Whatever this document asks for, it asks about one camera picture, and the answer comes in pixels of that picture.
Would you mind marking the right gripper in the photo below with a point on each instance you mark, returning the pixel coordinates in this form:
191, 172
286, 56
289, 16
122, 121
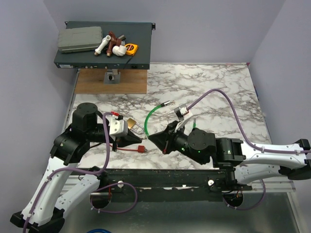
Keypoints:
164, 140

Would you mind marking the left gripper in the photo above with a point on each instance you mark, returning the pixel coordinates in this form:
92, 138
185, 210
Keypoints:
131, 139

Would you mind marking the red cable lock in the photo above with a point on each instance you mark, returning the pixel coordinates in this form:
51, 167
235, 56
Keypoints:
139, 149

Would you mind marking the brass padlock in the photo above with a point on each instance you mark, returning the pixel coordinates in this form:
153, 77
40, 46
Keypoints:
134, 126

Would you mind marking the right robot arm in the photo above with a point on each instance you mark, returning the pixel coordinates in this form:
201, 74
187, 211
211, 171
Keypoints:
242, 162

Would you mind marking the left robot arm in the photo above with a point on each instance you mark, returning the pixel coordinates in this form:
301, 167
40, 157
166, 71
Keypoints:
63, 185

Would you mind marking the white elbow fitting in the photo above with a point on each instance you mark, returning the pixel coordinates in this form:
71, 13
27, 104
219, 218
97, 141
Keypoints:
119, 50

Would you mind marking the wooden board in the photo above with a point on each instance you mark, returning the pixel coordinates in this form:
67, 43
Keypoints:
91, 81

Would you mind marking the yellow tape measure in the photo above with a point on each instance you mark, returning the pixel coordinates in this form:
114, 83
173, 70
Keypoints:
131, 49

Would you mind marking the brown pipe fitting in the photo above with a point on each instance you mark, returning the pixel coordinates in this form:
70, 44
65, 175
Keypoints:
114, 41

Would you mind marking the white pipe fitting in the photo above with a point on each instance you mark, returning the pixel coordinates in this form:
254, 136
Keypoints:
105, 41

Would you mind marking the grey plastic case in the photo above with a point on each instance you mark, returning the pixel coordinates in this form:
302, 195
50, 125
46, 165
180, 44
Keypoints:
79, 39

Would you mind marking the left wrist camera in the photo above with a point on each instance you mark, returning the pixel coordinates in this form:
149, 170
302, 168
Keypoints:
118, 128

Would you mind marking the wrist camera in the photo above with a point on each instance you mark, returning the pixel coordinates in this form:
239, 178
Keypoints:
118, 128
184, 115

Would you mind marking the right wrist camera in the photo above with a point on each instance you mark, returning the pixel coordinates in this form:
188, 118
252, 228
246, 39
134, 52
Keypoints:
184, 115

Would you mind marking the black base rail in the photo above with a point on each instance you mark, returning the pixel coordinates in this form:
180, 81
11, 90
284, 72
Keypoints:
167, 185

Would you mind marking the grey metal bracket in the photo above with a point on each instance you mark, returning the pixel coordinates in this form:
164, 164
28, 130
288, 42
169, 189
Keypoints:
112, 76

